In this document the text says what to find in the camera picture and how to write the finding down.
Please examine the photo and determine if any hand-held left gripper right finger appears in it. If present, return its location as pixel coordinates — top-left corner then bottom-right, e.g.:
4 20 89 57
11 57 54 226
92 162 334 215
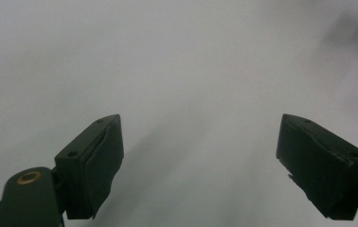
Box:
276 113 358 221

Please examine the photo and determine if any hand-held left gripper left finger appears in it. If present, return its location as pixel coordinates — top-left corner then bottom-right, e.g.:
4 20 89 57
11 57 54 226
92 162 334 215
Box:
54 113 125 220

